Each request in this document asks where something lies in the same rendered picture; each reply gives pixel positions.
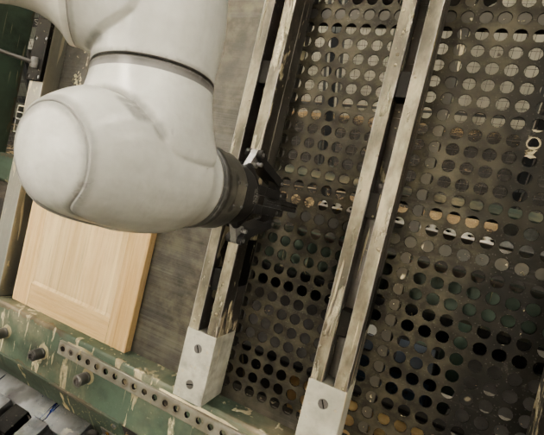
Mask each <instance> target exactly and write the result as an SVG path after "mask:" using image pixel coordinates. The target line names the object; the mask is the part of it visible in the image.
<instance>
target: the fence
mask: <svg viewBox="0 0 544 435"><path fill-rule="evenodd" d="M66 46H67V41H66V39H65V38H64V36H63V35H62V33H61V32H60V31H59V30H58V29H57V28H56V27H55V26H54V33H53V37H52V41H51V46H50V49H49V54H48V58H47V65H46V70H45V74H44V78H43V81H42V82H40V81H33V80H30V81H29V85H28V92H27V97H26V101H25V105H24V109H23V113H24V111H25V110H26V109H27V108H28V107H29V106H30V105H31V104H32V103H33V102H34V101H35V100H36V99H38V98H40V97H42V96H44V95H46V94H48V93H50V92H53V91H57V90H58V86H59V82H60V75H61V70H62V66H63V62H64V58H65V53H66ZM32 204H33V199H32V198H30V197H29V195H28V194H27V193H26V191H25V190H24V188H23V186H22V184H21V181H20V180H19V178H18V175H17V172H16V165H15V160H14V158H13V162H12V166H11V170H10V175H9V182H8V186H7V191H6V195H5V199H4V203H3V210H2V215H1V219H0V296H4V295H11V294H13V292H14V288H15V284H16V277H17V272H18V268H19V264H20V260H21V255H22V248H23V244H24V240H25V236H26V231H27V228H28V220H29V216H30V212H31V207H32Z"/></svg>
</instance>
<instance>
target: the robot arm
mask: <svg viewBox="0 0 544 435"><path fill-rule="evenodd" d="M0 3H3V4H10V5H15V6H18V7H22V8H24V9H29V10H32V11H34V12H35V13H37V14H40V15H41V16H44V17H45V18H47V19H48V20H49V21H50V22H51V23H52V24H53V25H54V26H55V27H56V28H57V29H58V30H59V31H60V32H61V33H62V35H63V36H64V38H65V39H66V41H67V43H68V44H69V45H70V46H72V47H77V48H80V49H83V50H84V51H86V52H87V53H88V54H89V55H91V57H90V65H89V69H88V73H87V76H86V78H85V83H84V84H83V85H75V86H70V87H66V88H62V89H59V90H57V91H53V92H50V93H48V94H46V95H44V96H42V97H40V98H38V99H36V100H35V101H34V102H33V103H32V104H31V105H30V106H29V107H28V108H27V109H26V110H25V111H24V113H23V114H22V117H21V119H20V121H19V123H18V125H17V128H16V134H15V140H14V160H15V165H16V172H17V175H18V178H19V180H20V181H21V184H22V186H23V188H24V190H25V191H26V193H27V194H28V195H29V197H30V198H32V199H33V200H34V201H35V202H36V204H38V205H39V206H40V207H42V208H44V209H45V210H47V211H50V212H52V213H54V214H56V215H59V216H61V217H64V218H68V219H71V220H74V221H77V222H81V223H84V224H91V225H95V226H98V227H102V228H105V229H108V230H115V231H122V232H129V233H162V232H169V231H174V230H179V229H181V228H218V227H220V226H223V225H226V226H228V227H229V226H230V230H229V231H228V232H227V234H226V235H225V241H227V242H231V243H235V244H239V245H244V244H245V243H246V241H247V240H248V239H249V238H250V237H253V236H255V235H257V234H260V233H262V232H264V231H265V230H269V229H271V228H272V227H273V225H274V221H273V220H272V219H273V217H279V218H280V217H282V213H283V211H289V212H293V213H295V211H296V207H297V204H293V203H290V202H287V201H286V197H287V194H286V193H284V192H280V188H282V186H283V180H282V179H281V177H280V176H279V174H278V173H277V172H276V171H275V170H274V168H272V166H271V165H270V164H269V162H268V160H267V157H266V154H265V151H263V150H259V149H253V148H246V150H245V156H246V160H245V162H243V161H239V160H238V159H237V157H235V156H234V155H233V154H231V153H228V152H226V151H224V150H223V149H221V148H218V147H216V145H215V139H214V131H213V119H212V100H213V92H214V85H215V80H216V76H217V72H218V67H219V64H220V61H221V59H222V54H223V49H224V44H225V33H226V25H227V16H228V0H0ZM256 175H258V176H259V177H260V178H261V179H262V180H263V182H264V183H265V184H266V185H269V188H267V187H265V186H261V185H259V181H258V178H257V176H256ZM258 195H261V196H264V197H265V199H264V202H263V205H257V204H256V201H257V197H258ZM252 213H255V214H262V216H261V217H256V218H254V219H251V220H249V221H246V220H247V219H248V218H249V217H250V216H251V214H252ZM245 221H246V222H245Z"/></svg>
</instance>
